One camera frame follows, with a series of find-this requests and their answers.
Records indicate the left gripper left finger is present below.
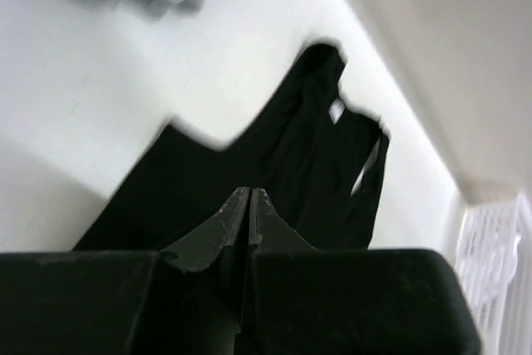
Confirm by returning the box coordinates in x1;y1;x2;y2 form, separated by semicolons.
1;188;249;354

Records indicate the black tank top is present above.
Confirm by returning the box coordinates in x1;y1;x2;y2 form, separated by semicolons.
76;42;390;251

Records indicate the white plastic basket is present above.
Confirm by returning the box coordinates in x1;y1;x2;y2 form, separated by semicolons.
455;193;531;354

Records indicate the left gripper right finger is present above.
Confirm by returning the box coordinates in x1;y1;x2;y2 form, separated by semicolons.
249;189;482;354

